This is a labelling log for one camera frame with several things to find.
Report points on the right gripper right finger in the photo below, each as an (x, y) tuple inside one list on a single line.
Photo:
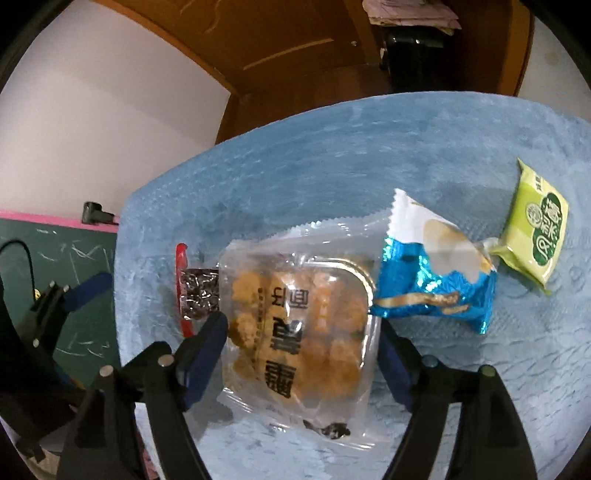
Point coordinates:
[(491, 442)]

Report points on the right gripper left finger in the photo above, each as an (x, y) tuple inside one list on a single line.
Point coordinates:
[(102, 442)]

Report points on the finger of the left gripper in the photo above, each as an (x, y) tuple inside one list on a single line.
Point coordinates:
[(45, 319)]

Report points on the clear pastry tray packet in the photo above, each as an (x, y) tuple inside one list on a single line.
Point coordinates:
[(302, 340)]

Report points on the dark red date packet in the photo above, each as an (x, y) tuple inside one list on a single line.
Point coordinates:
[(197, 292)]

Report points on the blue white candy wrapper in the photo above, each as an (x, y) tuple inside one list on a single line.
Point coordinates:
[(429, 267)]

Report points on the green small snack packet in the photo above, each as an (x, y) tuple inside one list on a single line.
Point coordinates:
[(534, 233)]

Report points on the blue table cloth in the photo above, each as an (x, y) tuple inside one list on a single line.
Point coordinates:
[(335, 170)]

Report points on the brown wooden door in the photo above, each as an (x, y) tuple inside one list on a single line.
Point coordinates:
[(276, 58)]

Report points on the wooden corner shelf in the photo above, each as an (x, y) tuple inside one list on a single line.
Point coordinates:
[(490, 54)]

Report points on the folded pink cloths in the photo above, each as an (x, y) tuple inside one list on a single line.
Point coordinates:
[(407, 13)]

